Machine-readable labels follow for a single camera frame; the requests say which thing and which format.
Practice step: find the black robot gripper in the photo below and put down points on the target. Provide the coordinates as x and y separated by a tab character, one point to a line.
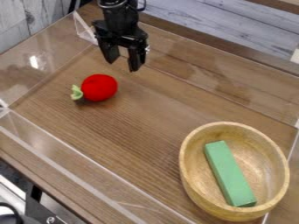
117	30

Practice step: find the red plush strawberry toy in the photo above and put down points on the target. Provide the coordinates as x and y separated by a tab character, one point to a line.
97	88

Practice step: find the clear acrylic tray walls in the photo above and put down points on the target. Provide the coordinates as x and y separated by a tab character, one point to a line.
104	156

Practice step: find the green rectangular block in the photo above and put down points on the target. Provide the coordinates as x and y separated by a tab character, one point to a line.
229	177

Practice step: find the wooden bowl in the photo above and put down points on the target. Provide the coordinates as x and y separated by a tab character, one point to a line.
260	159

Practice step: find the clear acrylic corner bracket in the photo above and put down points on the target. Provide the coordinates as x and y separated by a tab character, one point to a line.
84	30

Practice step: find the black table leg bracket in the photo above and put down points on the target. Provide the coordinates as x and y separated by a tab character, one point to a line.
44	209

